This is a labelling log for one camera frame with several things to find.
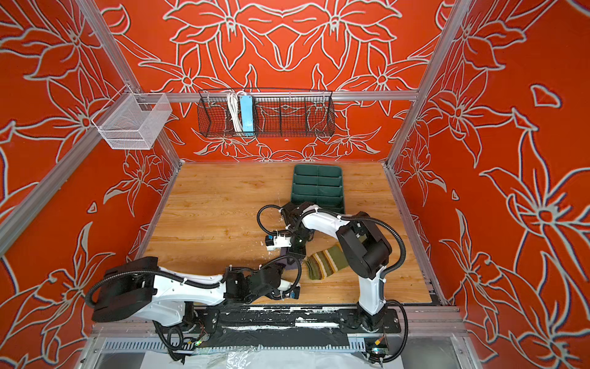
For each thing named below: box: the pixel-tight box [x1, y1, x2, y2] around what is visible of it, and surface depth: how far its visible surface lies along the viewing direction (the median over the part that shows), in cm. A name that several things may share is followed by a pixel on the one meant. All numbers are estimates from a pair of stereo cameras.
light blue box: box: [239, 95, 255, 137], surface depth 92 cm
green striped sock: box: [304, 244, 349, 281], surface depth 86 cm
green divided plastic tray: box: [290, 164, 345, 215], surface depth 104 cm
